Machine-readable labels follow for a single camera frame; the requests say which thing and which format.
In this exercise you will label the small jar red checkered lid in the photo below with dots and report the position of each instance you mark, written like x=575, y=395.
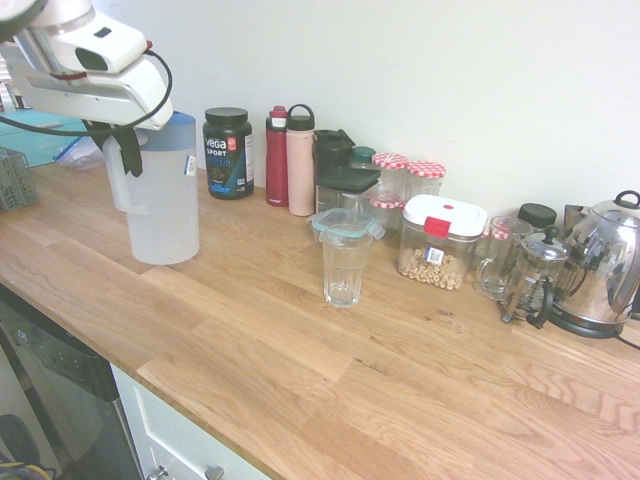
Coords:
x=386, y=204

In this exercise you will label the clear drinking glass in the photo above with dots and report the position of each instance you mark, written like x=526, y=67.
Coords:
x=345, y=270

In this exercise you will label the yogurt cup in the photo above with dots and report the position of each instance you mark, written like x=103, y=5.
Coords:
x=20, y=101

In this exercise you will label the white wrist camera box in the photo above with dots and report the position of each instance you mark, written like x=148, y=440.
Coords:
x=100, y=45

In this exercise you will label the glass jar red checkered lid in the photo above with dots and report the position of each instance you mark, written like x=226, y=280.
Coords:
x=390, y=165
x=484, y=247
x=425, y=172

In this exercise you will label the black shaker bottle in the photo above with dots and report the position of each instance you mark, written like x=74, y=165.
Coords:
x=330, y=147

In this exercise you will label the white window blinds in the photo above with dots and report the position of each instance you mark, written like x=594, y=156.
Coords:
x=5, y=85

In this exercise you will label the grey plastic basket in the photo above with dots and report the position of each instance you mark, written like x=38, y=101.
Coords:
x=17, y=180

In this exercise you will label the teal bread box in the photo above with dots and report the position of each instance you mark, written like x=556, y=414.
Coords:
x=35, y=145

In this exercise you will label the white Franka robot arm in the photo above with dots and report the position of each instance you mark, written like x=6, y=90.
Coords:
x=45, y=15

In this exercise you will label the glass jar green lid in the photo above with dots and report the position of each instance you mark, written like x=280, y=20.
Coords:
x=362, y=155

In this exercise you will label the clear container dark square lid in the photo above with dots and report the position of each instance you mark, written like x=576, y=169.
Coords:
x=345, y=180

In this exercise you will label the pink water bottle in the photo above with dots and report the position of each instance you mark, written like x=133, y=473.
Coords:
x=300, y=170

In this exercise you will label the clear zip plastic bag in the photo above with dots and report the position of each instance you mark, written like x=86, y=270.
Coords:
x=80, y=157

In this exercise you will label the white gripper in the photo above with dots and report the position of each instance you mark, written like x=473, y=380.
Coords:
x=100, y=97

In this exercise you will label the glass French press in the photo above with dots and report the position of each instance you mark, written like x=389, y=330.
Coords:
x=535, y=280

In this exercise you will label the black Vega protein tub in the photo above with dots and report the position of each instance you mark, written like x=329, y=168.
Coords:
x=227, y=155

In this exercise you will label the translucent pitcher with blue lid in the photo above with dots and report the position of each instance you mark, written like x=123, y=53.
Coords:
x=165, y=210

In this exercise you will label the cereal container white red lid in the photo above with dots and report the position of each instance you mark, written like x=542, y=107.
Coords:
x=440, y=240

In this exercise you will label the stainless steel electric kettle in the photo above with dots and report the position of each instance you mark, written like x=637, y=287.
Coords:
x=605, y=265

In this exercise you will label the glass jar black lid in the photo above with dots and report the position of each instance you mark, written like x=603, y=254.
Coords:
x=537, y=215

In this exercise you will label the clear glass mug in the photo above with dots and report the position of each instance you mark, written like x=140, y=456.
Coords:
x=500, y=270

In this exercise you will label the glass food container teal lid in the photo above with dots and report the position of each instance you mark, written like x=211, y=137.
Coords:
x=332, y=217

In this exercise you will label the shiny metal canister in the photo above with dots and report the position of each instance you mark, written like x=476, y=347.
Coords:
x=575, y=215

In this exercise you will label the red water bottle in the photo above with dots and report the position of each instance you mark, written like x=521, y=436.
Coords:
x=276, y=165

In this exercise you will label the stainless steel dishwasher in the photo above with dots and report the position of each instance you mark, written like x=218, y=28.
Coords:
x=65, y=390

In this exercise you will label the white cabinet drawer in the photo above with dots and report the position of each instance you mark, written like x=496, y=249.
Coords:
x=175, y=435

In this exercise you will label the black bag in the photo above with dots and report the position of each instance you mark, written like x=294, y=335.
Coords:
x=17, y=445

